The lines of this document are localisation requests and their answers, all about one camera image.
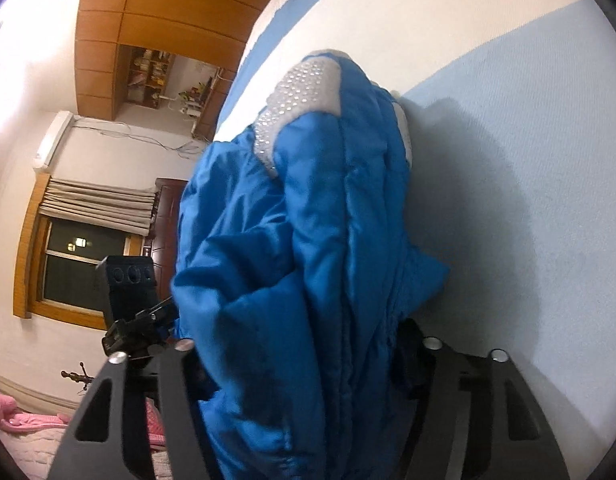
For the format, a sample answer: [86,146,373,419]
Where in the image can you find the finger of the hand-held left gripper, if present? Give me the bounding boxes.
[134,297,181,347]

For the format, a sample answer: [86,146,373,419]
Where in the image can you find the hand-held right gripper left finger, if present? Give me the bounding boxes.
[46,339,219,480]

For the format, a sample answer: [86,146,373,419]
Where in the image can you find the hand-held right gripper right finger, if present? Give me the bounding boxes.
[388,317,571,480]

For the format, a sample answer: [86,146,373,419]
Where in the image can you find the blue padded jacket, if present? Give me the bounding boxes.
[170,47,451,480]

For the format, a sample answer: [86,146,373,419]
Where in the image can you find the wooden framed window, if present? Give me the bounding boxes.
[14,174,144,332]

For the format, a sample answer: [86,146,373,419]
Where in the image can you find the dark wooden door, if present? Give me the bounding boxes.
[142,176,189,307]

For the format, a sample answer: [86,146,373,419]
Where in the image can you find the beige folded curtain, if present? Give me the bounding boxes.
[38,176,157,237]

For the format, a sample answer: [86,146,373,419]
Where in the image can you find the dark wooden stand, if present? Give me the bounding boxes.
[60,361,97,393]

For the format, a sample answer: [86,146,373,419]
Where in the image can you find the pink fuzzy cloth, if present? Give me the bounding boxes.
[0,392,74,435]

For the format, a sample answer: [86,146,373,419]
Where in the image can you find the pink quilted bedding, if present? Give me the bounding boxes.
[0,402,165,480]

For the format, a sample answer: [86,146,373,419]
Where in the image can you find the white air conditioner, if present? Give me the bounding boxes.
[32,110,75,171]

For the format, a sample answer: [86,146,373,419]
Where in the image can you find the potted plants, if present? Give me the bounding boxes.
[177,76,215,117]

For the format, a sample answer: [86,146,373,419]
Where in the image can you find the shelf with small things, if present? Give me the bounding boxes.
[124,46,177,110]

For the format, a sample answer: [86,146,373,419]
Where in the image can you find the blue white striped bed sheet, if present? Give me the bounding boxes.
[210,0,616,466]

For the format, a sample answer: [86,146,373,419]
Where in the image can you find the wooden wardrobe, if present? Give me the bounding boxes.
[75,0,299,142]

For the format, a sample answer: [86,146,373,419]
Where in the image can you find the hanging cables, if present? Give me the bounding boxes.
[70,119,209,157]

